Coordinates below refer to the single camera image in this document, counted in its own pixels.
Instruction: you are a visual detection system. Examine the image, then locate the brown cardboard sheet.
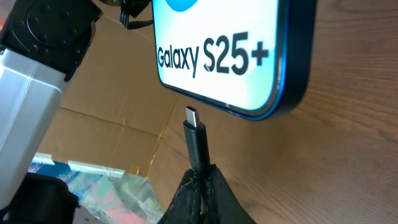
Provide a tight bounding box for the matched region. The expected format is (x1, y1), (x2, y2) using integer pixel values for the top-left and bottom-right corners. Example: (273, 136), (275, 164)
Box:
(39, 3), (177, 176)

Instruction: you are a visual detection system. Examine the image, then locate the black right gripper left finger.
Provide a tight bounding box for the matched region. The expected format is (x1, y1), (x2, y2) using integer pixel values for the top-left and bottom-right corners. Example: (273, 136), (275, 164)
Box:
(157, 169), (203, 224)

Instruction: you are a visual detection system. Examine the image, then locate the colourful taped packet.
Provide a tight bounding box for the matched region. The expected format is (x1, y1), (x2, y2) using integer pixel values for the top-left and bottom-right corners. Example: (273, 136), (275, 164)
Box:
(28, 153), (164, 223)

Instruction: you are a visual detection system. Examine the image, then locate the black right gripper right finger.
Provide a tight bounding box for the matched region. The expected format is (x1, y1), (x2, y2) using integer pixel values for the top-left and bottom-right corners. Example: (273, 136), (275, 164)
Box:
(202, 164), (256, 224)

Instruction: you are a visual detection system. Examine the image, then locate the black USB charger cable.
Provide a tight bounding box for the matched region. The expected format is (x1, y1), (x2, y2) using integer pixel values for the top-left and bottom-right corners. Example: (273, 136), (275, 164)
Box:
(182, 106), (211, 175)

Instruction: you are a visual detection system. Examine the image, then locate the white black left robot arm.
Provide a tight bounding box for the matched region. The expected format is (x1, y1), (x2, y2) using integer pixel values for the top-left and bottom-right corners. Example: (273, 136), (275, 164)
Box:
(1, 0), (110, 223)

